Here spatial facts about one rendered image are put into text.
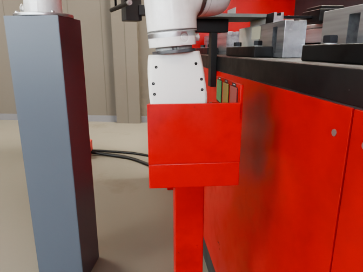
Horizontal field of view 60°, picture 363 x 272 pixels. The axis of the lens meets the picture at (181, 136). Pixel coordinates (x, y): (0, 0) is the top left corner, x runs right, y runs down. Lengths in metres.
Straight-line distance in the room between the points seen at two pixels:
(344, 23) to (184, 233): 0.51
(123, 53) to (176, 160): 3.44
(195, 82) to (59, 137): 0.71
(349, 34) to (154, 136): 0.40
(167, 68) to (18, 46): 0.72
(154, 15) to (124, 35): 3.42
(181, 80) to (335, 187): 0.28
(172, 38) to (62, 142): 0.74
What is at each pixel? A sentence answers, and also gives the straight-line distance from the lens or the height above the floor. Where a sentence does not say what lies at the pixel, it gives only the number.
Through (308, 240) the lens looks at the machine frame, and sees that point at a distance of 0.56.
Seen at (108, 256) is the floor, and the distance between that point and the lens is 1.56.
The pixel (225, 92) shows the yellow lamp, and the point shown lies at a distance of 0.63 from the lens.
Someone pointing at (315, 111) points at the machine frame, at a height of 0.81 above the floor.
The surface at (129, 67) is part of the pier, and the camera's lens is 3.94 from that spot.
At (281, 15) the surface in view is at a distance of 1.02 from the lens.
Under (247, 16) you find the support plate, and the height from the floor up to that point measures 0.99.
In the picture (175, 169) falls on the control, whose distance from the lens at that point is 0.55.
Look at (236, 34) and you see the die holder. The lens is 1.43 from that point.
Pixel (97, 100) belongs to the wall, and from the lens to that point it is 4.19.
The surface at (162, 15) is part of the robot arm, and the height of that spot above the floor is 0.95.
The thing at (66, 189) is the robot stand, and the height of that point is 0.41.
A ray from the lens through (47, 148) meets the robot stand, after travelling 1.20.
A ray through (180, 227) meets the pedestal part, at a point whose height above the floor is 0.54.
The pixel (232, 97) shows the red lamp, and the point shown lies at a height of 0.81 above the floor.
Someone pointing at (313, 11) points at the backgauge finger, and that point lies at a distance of 1.21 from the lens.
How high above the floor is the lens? 0.90
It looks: 15 degrees down
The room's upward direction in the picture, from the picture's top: straight up
